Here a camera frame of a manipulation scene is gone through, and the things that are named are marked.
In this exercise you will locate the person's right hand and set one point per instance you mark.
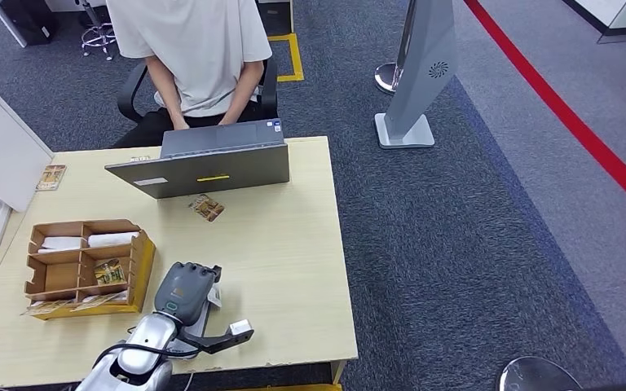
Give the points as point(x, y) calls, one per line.
point(178, 121)

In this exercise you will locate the person's left hand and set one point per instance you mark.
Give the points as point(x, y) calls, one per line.
point(231, 117)

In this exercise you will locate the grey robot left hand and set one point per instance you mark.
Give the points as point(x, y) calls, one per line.
point(183, 291)

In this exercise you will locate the person's left forearm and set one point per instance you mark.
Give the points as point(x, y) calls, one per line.
point(245, 94)

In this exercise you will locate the person's right forearm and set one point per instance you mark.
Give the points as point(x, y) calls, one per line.
point(167, 94)

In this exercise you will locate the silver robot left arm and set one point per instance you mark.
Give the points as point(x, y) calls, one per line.
point(145, 340)

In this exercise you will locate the grey card reader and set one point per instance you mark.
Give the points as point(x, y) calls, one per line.
point(200, 324)

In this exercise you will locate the person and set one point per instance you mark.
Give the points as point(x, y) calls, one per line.
point(194, 48)

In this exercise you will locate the brown patterned key card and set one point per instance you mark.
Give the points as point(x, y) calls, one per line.
point(110, 272)
point(206, 208)
point(45, 308)
point(97, 301)
point(51, 177)

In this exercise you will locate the white card sleeve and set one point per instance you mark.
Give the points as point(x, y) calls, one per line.
point(62, 244)
point(113, 239)

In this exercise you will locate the wooden compartment organiser box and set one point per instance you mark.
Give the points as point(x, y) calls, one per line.
point(143, 270)

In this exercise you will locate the small hotel name plate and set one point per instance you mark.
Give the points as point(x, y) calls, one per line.
point(140, 159)

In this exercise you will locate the black office chair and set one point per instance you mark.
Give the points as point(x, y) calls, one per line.
point(126, 97)

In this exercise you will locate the grey laptop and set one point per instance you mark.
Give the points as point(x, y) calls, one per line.
point(210, 172)

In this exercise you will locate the chrome stool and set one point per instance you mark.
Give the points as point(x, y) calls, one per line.
point(90, 13)

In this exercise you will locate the chrome stanchion base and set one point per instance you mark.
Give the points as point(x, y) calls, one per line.
point(387, 80)
point(537, 376)

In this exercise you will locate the wooden desk leg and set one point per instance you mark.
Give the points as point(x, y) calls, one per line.
point(338, 372)

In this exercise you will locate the white box device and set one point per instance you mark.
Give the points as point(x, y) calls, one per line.
point(5, 167)

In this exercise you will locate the black cabinet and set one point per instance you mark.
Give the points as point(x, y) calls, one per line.
point(27, 21)

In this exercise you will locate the grey kiosk stand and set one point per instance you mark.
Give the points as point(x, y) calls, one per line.
point(421, 70)

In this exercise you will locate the white panel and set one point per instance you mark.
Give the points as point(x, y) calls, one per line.
point(6, 24)

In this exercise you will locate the black camera bracket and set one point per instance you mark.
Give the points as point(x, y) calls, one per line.
point(210, 342)

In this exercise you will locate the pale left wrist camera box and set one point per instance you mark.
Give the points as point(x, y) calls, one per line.
point(240, 327)

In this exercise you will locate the dark cabinet with beige frame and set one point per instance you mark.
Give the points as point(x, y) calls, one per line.
point(275, 16)

